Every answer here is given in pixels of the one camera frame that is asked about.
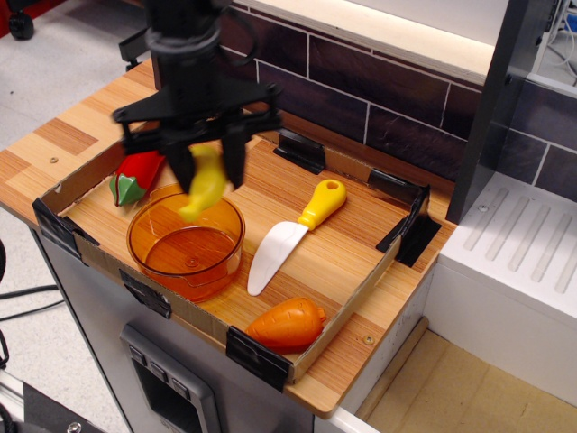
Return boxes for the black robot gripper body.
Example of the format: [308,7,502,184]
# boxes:
[113,1,281,154]

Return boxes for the grey toy oven front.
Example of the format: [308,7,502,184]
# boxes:
[120,325,222,433]

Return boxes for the black chair caster wheel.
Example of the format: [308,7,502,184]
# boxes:
[8,11,34,41]

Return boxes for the white toy sink drainboard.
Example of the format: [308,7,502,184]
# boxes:
[439,173,576,327]

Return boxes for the red toy chili pepper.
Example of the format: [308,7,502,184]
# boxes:
[109,151,165,207]

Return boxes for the orange toy carrot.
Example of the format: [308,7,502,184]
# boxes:
[246,297,326,354]

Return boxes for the black cable on floor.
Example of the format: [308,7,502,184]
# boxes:
[0,283,67,322]

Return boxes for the yellow toy banana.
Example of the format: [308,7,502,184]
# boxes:
[179,144,228,222]

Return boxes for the yellow-handled white toy knife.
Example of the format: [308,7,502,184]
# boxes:
[247,180,347,297]

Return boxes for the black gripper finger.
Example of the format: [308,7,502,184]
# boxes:
[221,128,249,189]
[164,143,196,192]

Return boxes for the orange transparent plastic pot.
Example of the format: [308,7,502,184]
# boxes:
[126,184,245,302]

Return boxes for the dark grey vertical post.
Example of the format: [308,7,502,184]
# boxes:
[446,0,557,224]

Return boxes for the cardboard fence with black tape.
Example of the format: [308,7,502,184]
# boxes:
[33,133,453,399]

